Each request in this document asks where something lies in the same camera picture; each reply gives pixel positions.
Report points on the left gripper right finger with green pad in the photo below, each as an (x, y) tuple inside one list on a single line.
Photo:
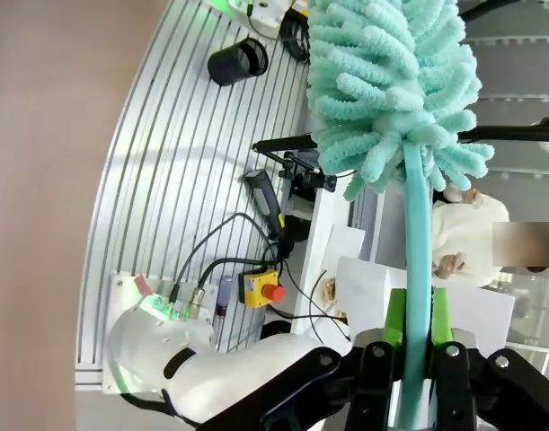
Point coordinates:
[(454, 386)]

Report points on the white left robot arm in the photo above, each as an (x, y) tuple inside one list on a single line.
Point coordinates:
[(202, 363)]

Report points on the slotted aluminium base plate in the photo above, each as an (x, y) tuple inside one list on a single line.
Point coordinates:
[(175, 179)]

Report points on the black handheld scanner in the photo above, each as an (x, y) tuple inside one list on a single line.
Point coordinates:
[(266, 201)]

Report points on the white mounted device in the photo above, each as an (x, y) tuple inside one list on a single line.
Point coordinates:
[(260, 11)]

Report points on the black camera clamp stand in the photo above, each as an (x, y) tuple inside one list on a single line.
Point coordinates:
[(296, 166)]

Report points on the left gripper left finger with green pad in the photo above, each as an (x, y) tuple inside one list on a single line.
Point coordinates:
[(373, 386)]

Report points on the yellow emergency stop button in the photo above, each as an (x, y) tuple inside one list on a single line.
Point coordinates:
[(260, 289)]

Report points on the white box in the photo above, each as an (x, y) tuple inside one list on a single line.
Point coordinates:
[(373, 292)]

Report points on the person in white top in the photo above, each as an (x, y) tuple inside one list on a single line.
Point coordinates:
[(471, 233)]

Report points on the purple small bottle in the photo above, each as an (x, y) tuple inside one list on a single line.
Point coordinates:
[(224, 294)]

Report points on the teal chenille duster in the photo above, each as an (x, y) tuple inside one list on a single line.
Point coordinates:
[(391, 112)]

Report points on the black cylindrical lens cap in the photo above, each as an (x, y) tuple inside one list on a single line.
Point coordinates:
[(237, 61)]

